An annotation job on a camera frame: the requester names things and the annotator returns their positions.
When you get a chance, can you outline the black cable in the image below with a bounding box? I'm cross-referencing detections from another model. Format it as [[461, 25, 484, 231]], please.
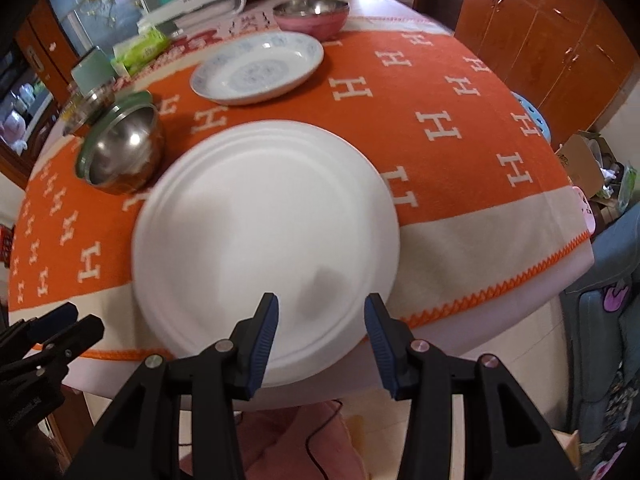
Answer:
[[304, 400, 346, 480]]

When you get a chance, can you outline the wooden cabinet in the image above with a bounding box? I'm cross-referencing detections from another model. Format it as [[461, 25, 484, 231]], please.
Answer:
[[452, 0, 640, 133]]

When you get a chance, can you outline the green tissue pack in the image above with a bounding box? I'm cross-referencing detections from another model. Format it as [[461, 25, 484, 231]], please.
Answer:
[[111, 27, 173, 76]]

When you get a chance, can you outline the pink steel bowl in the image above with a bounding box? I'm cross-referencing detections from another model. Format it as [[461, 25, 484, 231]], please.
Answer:
[[272, 0, 351, 42]]

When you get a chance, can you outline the blue printed sofa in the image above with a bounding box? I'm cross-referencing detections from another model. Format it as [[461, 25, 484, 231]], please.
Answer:
[[560, 205, 640, 480]]

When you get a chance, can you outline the mint green canister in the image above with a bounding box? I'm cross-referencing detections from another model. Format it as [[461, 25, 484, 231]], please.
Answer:
[[70, 46, 118, 92]]

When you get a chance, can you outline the glass door with gold ornament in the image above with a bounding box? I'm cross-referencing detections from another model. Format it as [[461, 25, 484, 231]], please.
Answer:
[[47, 0, 151, 41]]

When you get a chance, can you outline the cardboard box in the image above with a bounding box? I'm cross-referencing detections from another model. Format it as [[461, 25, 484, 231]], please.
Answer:
[[552, 130, 626, 206]]

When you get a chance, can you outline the small steel bowl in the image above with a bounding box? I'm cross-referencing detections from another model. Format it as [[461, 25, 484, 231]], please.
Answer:
[[75, 91, 167, 196]]

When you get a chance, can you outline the pink plastic stool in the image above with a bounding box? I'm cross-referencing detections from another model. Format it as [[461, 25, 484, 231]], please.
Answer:
[[572, 185, 598, 236]]

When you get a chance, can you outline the white red-print tablecloth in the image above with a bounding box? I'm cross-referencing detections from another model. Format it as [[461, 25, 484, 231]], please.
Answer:
[[30, 0, 596, 411]]

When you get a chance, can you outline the large white plate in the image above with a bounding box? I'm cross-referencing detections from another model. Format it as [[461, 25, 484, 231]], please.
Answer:
[[131, 120, 402, 388]]

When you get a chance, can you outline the blue-patterned white plate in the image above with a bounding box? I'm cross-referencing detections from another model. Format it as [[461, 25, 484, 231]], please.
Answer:
[[189, 31, 325, 107]]

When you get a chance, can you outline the glass jar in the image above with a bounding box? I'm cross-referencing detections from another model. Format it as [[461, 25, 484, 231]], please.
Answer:
[[61, 85, 118, 133]]

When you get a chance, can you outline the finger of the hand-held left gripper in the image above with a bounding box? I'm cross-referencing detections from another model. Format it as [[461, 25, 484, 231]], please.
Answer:
[[42, 314, 106, 361], [25, 303, 79, 343]]

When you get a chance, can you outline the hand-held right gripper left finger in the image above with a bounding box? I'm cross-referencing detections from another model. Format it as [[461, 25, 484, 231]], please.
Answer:
[[65, 292, 280, 480]]

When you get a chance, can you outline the blue plastic stool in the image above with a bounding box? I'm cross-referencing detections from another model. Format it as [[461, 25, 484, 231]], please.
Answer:
[[510, 91, 553, 143]]

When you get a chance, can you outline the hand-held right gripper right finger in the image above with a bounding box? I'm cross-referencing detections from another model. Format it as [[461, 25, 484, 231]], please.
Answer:
[[363, 292, 576, 480]]

